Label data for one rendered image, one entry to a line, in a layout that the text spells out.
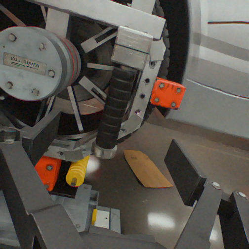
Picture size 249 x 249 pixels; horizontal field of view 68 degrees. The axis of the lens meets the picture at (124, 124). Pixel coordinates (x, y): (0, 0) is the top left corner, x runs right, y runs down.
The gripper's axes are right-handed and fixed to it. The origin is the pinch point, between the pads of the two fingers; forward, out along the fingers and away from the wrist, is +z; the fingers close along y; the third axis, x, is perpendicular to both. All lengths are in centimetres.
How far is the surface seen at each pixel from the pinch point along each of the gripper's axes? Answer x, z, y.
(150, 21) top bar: 14.1, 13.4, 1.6
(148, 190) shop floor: -83, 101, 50
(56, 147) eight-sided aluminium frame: -21.2, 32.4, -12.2
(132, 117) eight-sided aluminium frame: -6.4, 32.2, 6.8
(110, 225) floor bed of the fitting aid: -75, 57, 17
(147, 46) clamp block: 10.5, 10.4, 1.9
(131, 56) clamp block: 8.6, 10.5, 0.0
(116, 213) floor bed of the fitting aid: -75, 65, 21
